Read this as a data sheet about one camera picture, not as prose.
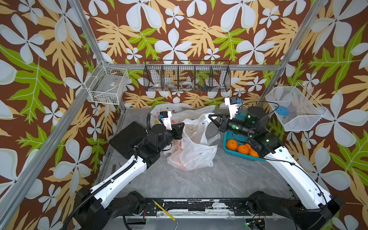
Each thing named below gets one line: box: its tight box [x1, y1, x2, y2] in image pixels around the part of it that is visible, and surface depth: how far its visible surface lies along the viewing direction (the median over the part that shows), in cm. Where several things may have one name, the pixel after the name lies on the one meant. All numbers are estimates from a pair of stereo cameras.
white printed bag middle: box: [149, 103, 217, 127], surface depth 117 cm
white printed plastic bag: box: [162, 113, 221, 172], surface depth 72 cm
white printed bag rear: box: [149, 102, 195, 117], surface depth 120 cm
